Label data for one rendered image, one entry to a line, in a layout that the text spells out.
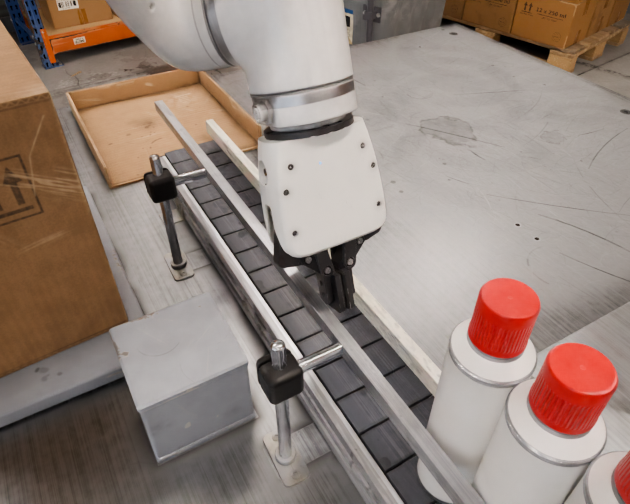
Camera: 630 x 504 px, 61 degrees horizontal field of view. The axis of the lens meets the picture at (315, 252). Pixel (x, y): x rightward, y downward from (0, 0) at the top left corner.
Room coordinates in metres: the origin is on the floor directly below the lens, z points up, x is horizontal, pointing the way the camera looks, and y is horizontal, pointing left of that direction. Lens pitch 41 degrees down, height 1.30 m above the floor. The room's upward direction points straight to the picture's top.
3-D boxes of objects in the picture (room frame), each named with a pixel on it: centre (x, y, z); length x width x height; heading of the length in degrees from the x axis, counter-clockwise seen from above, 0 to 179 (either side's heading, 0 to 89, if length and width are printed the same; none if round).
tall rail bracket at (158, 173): (0.52, 0.16, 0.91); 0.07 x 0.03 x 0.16; 120
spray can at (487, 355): (0.20, -0.11, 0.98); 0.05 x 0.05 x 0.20
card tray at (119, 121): (0.87, 0.28, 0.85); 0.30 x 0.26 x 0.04; 30
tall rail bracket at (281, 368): (0.26, 0.01, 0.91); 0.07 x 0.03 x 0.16; 120
